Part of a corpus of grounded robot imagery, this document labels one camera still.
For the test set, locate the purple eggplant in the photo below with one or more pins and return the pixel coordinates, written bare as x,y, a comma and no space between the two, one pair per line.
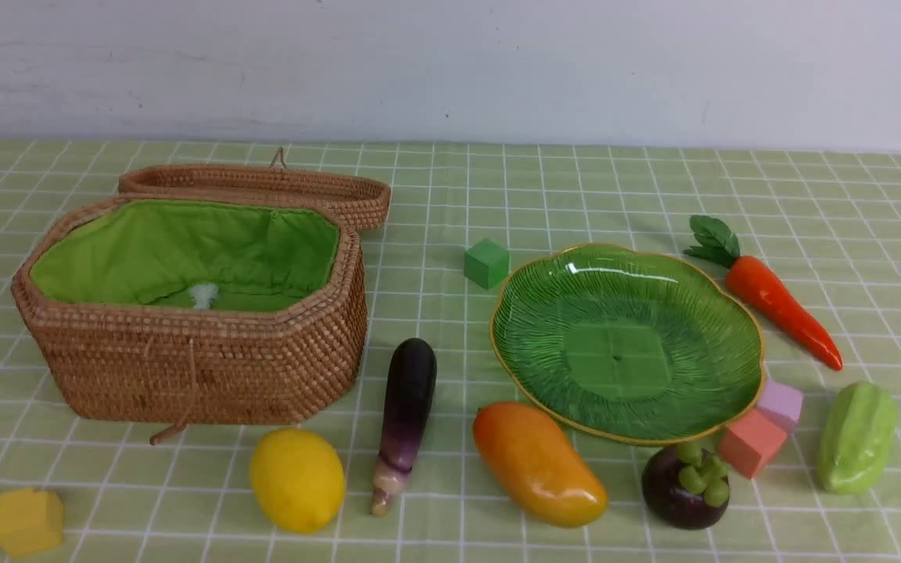
410,387

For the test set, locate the orange yellow mango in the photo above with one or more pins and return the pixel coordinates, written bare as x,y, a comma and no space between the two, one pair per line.
535,463

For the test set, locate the yellow lemon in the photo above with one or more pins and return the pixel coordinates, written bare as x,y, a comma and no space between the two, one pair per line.
298,479

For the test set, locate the orange carrot with leaves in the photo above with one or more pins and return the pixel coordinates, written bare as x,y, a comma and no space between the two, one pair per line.
751,281

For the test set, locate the dark purple mangosteen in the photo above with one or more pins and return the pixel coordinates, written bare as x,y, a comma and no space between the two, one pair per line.
686,486

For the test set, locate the green starfruit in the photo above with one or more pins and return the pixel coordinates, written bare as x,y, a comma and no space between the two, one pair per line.
857,439

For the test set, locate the green foam cube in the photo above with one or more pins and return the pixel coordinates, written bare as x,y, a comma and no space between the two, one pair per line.
486,263

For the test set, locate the woven rattan basket lid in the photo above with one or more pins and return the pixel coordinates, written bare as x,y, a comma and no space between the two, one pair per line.
362,203

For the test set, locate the green checkered tablecloth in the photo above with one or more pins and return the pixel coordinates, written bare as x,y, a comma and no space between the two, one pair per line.
828,223

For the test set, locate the green glass leaf plate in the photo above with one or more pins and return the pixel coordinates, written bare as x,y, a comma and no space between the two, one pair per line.
637,347

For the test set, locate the green fabric basket liner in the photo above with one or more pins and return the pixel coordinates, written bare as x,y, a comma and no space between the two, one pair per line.
159,252

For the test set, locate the wooden basket toggle peg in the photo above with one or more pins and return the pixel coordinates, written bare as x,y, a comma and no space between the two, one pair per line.
169,432

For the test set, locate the salmon foam cube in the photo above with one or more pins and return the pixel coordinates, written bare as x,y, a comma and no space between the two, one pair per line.
750,443

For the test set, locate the woven rattan basket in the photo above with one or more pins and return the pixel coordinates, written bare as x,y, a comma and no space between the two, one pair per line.
171,365

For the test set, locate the pink foam cube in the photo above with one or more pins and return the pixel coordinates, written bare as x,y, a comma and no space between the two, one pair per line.
781,404

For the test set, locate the yellow foam block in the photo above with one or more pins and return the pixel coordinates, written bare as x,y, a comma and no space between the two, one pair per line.
31,521

